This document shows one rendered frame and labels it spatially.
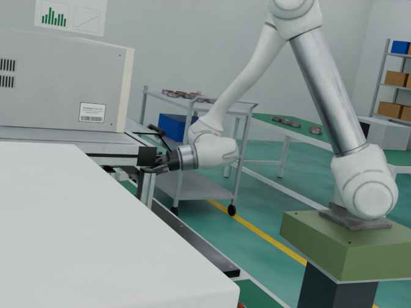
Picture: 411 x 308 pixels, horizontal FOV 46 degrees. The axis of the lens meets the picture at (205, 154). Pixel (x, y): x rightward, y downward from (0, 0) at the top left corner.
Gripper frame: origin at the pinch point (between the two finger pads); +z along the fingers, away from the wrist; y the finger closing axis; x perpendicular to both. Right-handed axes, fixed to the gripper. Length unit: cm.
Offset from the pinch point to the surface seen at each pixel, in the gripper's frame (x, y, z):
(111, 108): 32, -40, 0
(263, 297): -19, -57, -31
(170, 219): -17.5, -9.3, -13.9
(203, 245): -16.9, -30.3, -21.0
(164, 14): -7, 556, -96
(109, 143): 28, -53, 1
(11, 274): 49, -130, 7
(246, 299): -17, -58, -26
